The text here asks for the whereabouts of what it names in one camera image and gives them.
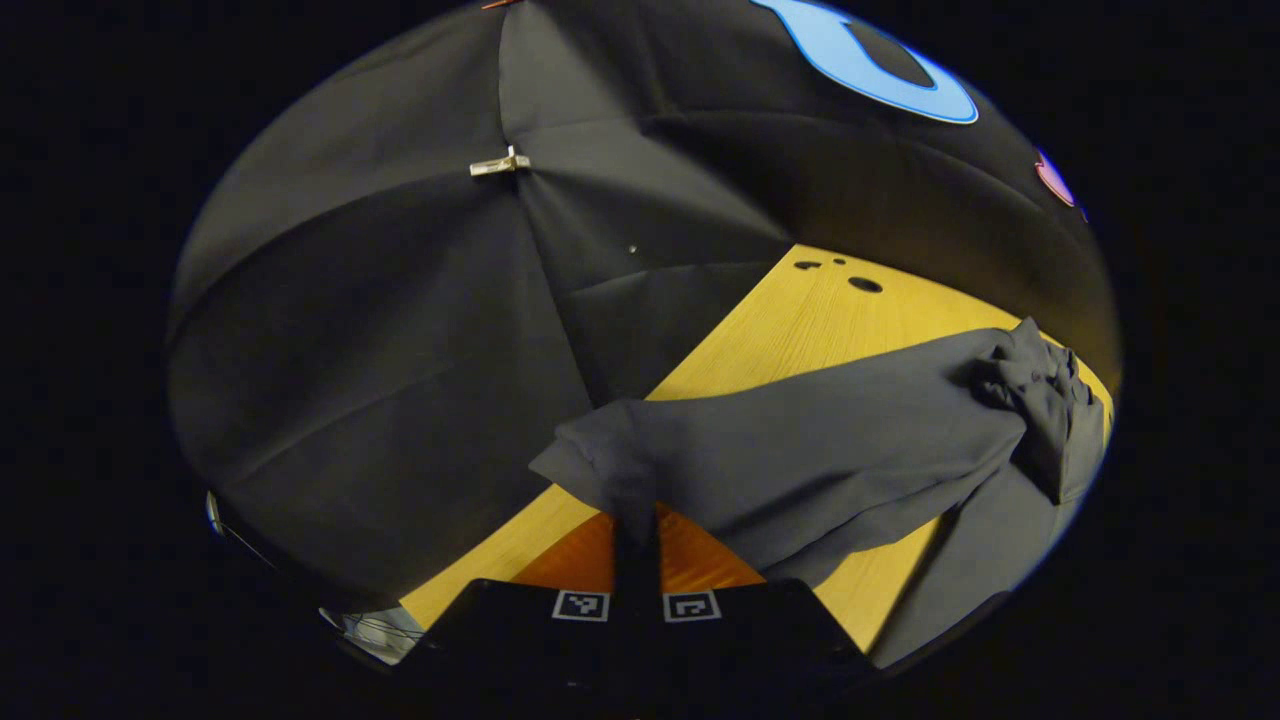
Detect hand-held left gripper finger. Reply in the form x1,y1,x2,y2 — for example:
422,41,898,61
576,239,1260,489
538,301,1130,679
398,498,639,719
638,498,879,719

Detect grey button shirt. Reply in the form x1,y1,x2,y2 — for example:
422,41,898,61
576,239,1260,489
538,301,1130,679
528,317,1109,671

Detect black backdrop cloth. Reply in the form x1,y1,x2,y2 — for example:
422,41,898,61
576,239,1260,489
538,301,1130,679
165,0,1121,611

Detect small silver cloth clip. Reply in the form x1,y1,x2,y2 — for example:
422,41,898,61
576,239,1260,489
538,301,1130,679
468,146,533,179

